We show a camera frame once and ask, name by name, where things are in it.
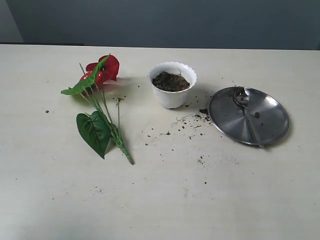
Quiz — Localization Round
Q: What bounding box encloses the white plastic flower pot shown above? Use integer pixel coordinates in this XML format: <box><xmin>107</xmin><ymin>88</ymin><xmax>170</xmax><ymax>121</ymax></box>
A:
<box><xmin>147</xmin><ymin>61</ymin><xmax>197</xmax><ymax>109</ymax></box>

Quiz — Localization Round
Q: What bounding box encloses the red artificial flower with leaves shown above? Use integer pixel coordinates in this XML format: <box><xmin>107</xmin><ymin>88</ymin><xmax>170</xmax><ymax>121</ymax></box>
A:
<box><xmin>60</xmin><ymin>54</ymin><xmax>135</xmax><ymax>165</ymax></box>

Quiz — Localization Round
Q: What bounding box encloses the steel spoon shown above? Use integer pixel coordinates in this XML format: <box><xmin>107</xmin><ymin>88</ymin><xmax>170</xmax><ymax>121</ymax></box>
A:
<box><xmin>233</xmin><ymin>86</ymin><xmax>264</xmax><ymax>148</ymax></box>

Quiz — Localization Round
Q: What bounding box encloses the dark brown potting soil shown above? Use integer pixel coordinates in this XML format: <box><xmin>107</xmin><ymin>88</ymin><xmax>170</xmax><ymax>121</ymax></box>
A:
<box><xmin>152</xmin><ymin>71</ymin><xmax>190</xmax><ymax>92</ymax></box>

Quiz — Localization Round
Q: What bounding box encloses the loose green stem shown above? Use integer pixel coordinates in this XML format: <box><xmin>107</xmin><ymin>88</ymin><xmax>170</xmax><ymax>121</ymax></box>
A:
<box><xmin>116</xmin><ymin>96</ymin><xmax>124</xmax><ymax>132</ymax></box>

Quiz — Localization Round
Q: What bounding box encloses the round steel plate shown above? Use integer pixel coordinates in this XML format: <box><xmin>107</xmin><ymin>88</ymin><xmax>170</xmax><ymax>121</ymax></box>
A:
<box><xmin>207</xmin><ymin>86</ymin><xmax>290</xmax><ymax>147</ymax></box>

